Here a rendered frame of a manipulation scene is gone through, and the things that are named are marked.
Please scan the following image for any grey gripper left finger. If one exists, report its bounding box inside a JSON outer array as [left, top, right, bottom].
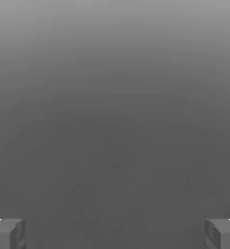
[[0, 218, 27, 249]]

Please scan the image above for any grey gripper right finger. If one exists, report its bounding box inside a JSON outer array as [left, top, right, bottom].
[[204, 218, 230, 249]]

